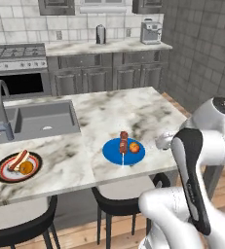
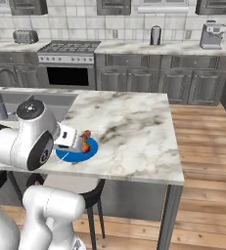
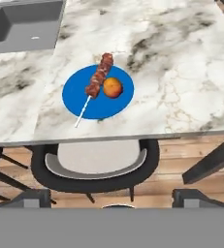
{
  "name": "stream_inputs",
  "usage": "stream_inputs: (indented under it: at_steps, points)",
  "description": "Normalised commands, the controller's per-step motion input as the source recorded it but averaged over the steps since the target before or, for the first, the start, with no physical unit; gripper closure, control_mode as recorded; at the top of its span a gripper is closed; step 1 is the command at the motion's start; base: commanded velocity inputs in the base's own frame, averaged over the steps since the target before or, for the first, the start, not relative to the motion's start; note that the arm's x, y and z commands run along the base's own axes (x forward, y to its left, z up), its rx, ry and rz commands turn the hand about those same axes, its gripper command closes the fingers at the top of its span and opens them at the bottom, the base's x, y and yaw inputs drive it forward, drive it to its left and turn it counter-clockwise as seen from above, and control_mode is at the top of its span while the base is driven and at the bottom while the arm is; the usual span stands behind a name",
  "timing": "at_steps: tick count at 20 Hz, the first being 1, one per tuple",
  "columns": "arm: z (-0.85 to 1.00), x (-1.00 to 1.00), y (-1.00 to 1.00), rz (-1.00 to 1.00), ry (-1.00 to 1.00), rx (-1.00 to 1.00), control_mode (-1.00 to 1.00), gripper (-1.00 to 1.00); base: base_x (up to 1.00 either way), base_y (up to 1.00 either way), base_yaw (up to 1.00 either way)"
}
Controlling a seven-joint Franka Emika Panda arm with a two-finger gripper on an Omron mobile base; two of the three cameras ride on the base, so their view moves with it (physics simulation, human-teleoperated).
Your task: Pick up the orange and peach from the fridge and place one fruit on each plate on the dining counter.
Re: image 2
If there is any orange red peach fruit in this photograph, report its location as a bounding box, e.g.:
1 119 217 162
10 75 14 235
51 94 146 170
80 129 93 154

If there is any silver coffee machine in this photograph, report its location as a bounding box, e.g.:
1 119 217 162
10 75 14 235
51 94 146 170
199 20 226 50

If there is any grey counter leg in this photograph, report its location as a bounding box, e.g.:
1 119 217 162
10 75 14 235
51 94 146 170
156 183 184 250

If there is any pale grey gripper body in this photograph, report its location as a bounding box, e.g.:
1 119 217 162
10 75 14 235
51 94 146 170
69 130 87 154

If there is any grey sink basin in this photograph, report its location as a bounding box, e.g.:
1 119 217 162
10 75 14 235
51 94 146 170
0 92 78 123

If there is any silver stove with oven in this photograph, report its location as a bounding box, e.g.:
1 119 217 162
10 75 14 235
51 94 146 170
37 39 102 91

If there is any silver cylindrical canister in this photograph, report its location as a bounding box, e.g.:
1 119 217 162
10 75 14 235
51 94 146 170
150 24 162 46

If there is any grey base cupboard run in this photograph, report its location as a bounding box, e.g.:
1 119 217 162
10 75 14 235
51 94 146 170
0 50 41 89
94 53 226 107

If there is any black bar stool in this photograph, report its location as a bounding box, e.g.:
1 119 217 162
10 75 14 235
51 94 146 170
0 170 46 209
79 178 107 250

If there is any silver toaster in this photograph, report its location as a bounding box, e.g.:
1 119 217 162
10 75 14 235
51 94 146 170
12 28 40 45

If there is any blue plate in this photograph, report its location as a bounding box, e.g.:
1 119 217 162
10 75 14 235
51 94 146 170
55 136 100 164

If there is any grey wall cupboard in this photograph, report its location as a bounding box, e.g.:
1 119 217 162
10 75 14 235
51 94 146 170
195 0 226 16
96 0 132 17
9 0 49 17

